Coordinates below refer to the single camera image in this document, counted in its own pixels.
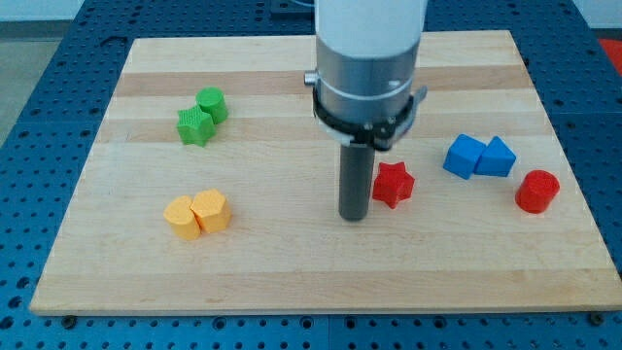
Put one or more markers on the yellow hexagon block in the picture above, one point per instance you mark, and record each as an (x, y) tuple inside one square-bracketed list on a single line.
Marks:
[(211, 210)]

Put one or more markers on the green star block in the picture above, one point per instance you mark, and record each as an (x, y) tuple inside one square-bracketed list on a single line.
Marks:
[(195, 126)]

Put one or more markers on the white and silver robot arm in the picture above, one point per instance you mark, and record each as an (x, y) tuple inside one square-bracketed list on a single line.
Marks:
[(366, 53)]

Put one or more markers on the wooden board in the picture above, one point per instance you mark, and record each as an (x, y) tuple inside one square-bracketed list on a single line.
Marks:
[(455, 246)]

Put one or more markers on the green cylinder block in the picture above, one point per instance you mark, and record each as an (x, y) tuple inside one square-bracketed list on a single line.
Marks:
[(211, 100)]

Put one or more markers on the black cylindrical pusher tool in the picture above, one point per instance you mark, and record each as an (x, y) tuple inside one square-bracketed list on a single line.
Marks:
[(355, 174)]

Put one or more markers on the red star block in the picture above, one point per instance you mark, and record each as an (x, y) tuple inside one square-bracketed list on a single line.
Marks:
[(392, 184)]

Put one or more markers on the red cylinder block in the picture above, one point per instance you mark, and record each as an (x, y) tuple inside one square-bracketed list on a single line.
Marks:
[(537, 191)]

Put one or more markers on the blue cube block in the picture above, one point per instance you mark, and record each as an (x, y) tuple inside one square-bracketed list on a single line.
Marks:
[(463, 156)]

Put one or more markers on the blue triangular prism block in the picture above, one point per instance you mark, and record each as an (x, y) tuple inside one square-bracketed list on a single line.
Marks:
[(497, 159)]

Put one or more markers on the black clamp ring bracket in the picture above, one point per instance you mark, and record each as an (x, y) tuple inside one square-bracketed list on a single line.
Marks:
[(380, 136)]

